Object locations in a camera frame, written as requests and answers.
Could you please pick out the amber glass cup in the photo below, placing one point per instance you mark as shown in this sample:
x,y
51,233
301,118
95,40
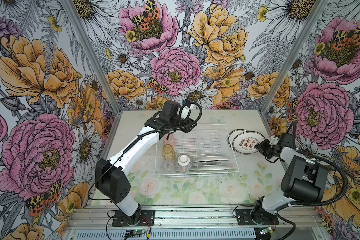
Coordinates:
x,y
168,153

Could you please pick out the left aluminium frame post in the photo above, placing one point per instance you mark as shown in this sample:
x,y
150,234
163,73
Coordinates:
x,y
83,37

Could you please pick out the green circuit board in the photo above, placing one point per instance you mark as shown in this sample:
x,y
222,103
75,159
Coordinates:
x,y
134,233

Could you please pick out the green rim hao shi plate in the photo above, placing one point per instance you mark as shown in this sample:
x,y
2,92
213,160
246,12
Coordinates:
x,y
211,159

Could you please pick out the right aluminium frame post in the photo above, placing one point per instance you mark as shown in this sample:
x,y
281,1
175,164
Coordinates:
x,y
301,38

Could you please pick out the ribbed white bowl upside down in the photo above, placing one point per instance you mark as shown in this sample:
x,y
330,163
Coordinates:
x,y
184,164

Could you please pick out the white wire dish rack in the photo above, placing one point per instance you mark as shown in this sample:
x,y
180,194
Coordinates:
x,y
204,151

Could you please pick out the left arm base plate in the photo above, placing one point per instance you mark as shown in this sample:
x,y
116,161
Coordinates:
x,y
142,218

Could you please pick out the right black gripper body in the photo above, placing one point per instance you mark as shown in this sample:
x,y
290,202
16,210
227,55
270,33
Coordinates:
x,y
266,149

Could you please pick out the white vented cable duct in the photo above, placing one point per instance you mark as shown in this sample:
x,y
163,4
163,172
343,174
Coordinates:
x,y
172,234

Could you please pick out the aluminium front rail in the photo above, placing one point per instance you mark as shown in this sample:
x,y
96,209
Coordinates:
x,y
188,217

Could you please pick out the clear glass cup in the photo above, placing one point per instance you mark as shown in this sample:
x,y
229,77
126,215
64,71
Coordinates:
x,y
168,167

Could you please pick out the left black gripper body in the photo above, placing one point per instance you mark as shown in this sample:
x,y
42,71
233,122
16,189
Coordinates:
x,y
181,123

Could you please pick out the front plate in rack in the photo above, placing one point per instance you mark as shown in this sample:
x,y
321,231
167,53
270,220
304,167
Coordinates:
x,y
209,168

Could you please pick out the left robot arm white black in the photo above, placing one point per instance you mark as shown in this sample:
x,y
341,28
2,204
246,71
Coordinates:
x,y
111,176

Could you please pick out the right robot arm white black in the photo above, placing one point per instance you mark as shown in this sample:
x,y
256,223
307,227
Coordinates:
x,y
304,180

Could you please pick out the red character plate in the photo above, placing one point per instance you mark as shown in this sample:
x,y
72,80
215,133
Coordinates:
x,y
244,143

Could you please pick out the pink glass cup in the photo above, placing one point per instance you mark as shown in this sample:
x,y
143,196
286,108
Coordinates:
x,y
169,140

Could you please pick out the aluminium frame post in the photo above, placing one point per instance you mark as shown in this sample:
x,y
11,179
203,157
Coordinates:
x,y
301,38
83,37

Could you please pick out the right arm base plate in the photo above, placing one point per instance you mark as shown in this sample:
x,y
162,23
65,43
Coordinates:
x,y
246,217

